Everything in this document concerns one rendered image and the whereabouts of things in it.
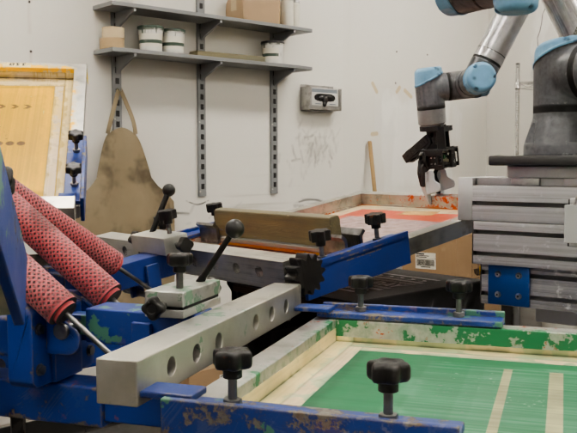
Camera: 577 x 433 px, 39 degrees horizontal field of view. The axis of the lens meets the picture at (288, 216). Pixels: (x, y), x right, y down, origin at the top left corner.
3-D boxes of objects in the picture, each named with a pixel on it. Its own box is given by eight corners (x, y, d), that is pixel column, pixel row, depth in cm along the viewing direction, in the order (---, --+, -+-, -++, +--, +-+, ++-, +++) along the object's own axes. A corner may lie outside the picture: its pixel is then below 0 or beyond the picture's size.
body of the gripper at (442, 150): (442, 172, 217) (439, 126, 215) (417, 172, 224) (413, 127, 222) (460, 167, 222) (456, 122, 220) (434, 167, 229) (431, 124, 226)
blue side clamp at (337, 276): (393, 260, 178) (390, 228, 177) (411, 263, 175) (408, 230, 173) (291, 297, 159) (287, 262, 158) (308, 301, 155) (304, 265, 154)
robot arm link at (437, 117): (410, 111, 221) (430, 107, 226) (412, 128, 222) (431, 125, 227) (433, 110, 215) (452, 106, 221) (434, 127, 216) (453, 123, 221)
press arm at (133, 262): (168, 269, 174) (165, 246, 173) (185, 271, 169) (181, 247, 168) (95, 290, 163) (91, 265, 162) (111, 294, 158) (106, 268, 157)
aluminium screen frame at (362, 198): (361, 203, 250) (360, 190, 249) (531, 211, 206) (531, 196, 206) (139, 265, 199) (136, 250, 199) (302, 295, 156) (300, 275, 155)
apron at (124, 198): (169, 304, 409) (167, 90, 402) (178, 307, 403) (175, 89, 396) (71, 318, 374) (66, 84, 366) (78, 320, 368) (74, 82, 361)
